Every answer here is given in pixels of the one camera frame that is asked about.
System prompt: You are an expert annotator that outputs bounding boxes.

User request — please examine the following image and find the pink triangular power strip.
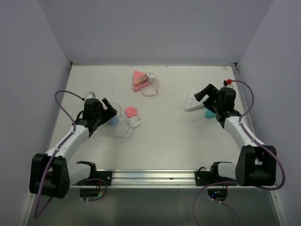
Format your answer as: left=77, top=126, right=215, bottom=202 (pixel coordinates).
left=133, top=71, right=149, bottom=92

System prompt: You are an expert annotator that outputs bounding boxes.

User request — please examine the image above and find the pink thin cable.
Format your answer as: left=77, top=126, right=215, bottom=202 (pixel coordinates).
left=138, top=72, right=160, bottom=97

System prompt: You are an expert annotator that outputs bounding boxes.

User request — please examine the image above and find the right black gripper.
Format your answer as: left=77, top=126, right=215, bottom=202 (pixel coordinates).
left=194, top=84, right=222, bottom=114

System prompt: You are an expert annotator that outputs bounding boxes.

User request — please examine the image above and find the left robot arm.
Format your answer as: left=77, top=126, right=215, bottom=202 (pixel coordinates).
left=29, top=98, right=118, bottom=198

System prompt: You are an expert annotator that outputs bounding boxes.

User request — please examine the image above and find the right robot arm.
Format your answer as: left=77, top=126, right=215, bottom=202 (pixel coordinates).
left=194, top=84, right=277, bottom=186

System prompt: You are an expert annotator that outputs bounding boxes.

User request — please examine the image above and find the white power strip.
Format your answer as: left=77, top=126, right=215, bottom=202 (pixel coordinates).
left=184, top=89, right=204, bottom=112

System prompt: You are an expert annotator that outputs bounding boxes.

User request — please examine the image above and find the peach plug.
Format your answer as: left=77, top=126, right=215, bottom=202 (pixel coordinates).
left=134, top=77, right=143, bottom=87

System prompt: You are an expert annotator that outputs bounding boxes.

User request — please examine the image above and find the teal triangular power strip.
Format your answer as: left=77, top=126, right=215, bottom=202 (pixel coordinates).
left=205, top=109, right=216, bottom=119

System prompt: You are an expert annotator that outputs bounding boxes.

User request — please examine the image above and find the pink plug adapter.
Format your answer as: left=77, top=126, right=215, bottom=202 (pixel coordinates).
left=125, top=106, right=137, bottom=118

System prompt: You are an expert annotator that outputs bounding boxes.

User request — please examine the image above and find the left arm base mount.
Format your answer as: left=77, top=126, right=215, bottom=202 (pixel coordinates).
left=76, top=161, right=112, bottom=186

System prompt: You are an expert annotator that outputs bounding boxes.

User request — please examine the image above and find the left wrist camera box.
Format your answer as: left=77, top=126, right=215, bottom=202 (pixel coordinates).
left=85, top=91, right=96, bottom=100

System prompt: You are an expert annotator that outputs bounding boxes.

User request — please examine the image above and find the white charger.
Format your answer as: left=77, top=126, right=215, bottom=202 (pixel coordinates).
left=145, top=72, right=155, bottom=84

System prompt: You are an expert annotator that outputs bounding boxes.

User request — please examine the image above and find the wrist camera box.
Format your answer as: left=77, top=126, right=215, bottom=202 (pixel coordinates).
left=223, top=79, right=234, bottom=89
left=85, top=91, right=96, bottom=100

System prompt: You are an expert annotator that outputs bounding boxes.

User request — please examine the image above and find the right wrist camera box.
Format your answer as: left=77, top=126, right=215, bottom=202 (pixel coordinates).
left=223, top=79, right=234, bottom=89

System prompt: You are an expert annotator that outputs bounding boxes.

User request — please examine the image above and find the aluminium front rail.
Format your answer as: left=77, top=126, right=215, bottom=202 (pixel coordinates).
left=58, top=169, right=276, bottom=189

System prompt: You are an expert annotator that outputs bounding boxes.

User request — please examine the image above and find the white plug adapter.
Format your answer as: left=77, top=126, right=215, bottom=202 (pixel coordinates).
left=128, top=116, right=141, bottom=129

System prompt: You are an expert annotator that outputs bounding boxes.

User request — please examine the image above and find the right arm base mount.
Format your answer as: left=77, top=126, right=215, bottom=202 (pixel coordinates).
left=194, top=161, right=235, bottom=186

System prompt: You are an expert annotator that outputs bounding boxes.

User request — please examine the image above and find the blue charger plug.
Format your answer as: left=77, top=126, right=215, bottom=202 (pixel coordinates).
left=109, top=115, right=119, bottom=125

